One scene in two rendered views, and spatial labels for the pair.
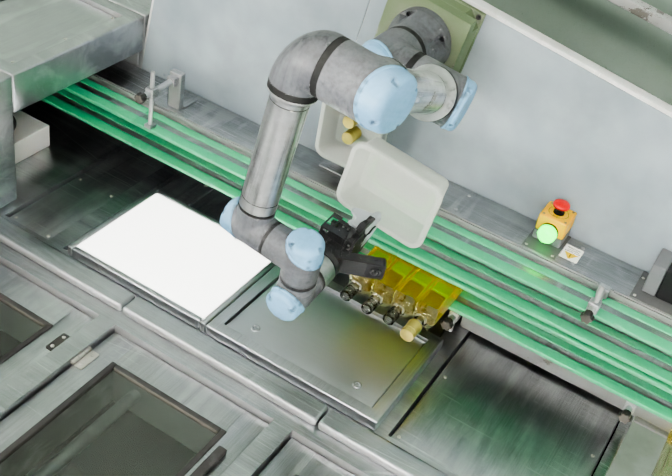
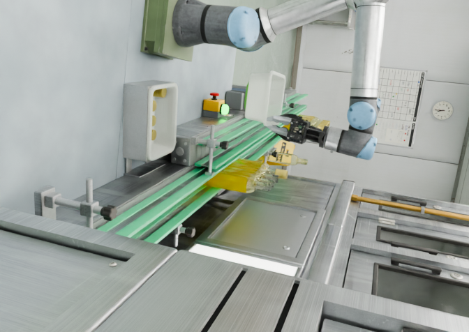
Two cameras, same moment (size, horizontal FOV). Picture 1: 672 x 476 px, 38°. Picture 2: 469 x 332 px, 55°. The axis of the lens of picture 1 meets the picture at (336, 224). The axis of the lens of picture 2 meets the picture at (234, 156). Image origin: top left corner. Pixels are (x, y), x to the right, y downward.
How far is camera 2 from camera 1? 2.62 m
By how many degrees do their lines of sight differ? 86
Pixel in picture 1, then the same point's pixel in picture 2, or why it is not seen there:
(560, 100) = not seen: hidden behind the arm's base
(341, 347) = (275, 220)
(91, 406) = not seen: hidden behind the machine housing
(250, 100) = (63, 181)
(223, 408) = (357, 266)
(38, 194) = not seen: outside the picture
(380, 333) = (251, 210)
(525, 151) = (194, 79)
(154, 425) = (401, 290)
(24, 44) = (27, 266)
